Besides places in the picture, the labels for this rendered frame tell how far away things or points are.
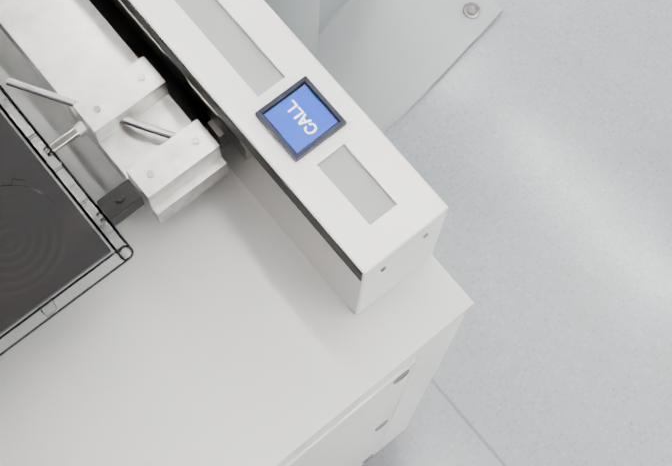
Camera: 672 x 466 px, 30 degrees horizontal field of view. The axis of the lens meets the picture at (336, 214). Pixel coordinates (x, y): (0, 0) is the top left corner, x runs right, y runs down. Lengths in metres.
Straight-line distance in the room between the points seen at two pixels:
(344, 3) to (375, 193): 1.15
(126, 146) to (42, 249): 0.12
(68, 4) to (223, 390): 0.39
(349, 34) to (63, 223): 1.13
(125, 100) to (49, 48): 0.10
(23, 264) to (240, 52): 0.26
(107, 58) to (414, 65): 1.03
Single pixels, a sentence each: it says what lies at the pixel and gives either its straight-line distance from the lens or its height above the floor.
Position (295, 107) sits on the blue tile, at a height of 0.96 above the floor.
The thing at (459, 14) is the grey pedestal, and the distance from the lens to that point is 2.21.
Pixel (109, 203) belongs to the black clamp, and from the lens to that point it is 1.12.
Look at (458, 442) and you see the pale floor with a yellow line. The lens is 1.99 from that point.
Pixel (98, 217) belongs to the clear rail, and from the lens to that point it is 1.12.
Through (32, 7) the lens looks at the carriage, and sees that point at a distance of 1.24.
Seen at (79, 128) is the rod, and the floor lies 0.90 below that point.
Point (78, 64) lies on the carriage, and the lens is 1.20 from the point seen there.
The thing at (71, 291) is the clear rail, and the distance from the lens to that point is 1.10.
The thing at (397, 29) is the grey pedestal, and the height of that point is 0.01.
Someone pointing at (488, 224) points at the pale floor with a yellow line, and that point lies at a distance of 2.08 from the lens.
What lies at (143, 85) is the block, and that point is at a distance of 1.16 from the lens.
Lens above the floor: 1.95
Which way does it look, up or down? 71 degrees down
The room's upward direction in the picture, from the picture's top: 5 degrees clockwise
